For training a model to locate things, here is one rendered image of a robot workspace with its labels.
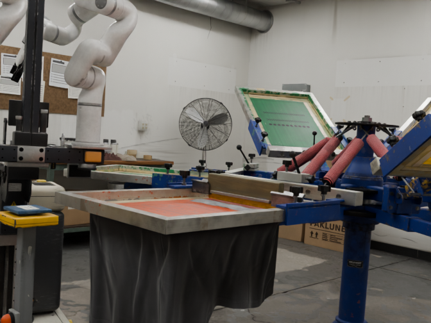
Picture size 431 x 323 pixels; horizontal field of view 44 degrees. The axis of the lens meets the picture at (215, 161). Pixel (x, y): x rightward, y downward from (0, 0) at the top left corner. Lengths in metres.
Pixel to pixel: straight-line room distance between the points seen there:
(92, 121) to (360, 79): 4.78
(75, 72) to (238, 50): 5.54
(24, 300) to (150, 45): 5.09
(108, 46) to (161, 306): 1.01
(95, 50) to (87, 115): 0.26
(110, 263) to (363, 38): 5.29
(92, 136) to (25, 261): 0.68
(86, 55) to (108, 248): 0.73
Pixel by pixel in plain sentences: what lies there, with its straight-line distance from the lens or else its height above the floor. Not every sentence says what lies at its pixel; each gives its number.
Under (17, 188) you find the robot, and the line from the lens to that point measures 2.44.
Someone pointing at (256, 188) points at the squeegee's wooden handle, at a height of 1.03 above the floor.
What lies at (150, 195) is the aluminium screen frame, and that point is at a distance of 2.00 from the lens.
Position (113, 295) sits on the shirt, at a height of 0.68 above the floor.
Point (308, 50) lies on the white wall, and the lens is 7.02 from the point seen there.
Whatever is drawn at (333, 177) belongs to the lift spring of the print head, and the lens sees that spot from 2.29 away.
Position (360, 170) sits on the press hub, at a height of 1.09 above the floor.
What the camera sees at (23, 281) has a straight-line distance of 1.63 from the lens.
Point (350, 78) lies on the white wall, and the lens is 6.61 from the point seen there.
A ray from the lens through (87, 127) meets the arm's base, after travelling 2.12.
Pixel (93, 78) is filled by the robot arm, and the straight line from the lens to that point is 2.11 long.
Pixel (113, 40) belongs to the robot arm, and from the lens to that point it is 2.09.
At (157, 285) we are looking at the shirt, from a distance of 1.58.
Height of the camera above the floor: 1.22
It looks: 3 degrees down
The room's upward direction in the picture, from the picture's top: 4 degrees clockwise
